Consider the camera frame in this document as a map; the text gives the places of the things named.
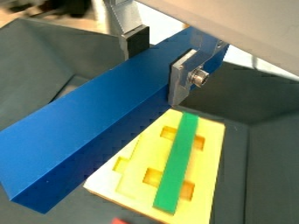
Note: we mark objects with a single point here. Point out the green bar block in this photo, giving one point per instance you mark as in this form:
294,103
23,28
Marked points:
171,183

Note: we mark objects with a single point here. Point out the yellow puzzle board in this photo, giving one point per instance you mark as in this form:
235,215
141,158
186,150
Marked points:
129,178

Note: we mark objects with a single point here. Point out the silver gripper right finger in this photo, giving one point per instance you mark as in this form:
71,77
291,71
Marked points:
193,71

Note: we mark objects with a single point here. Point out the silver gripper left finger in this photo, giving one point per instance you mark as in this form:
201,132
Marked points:
133,32

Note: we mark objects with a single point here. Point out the red puzzle block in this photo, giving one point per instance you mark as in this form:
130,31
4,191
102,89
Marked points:
118,221

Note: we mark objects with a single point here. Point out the long blue block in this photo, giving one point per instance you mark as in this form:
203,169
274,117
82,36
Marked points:
58,145

